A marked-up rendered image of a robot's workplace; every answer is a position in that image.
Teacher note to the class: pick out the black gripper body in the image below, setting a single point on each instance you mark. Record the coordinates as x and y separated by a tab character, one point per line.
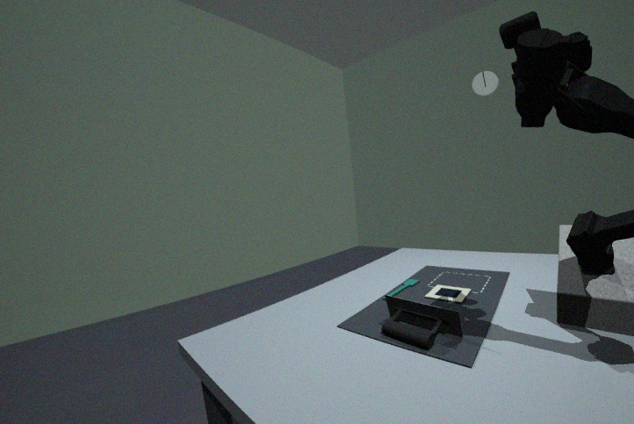
510	31

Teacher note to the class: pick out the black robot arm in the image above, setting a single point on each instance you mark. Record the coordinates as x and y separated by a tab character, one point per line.
546	63

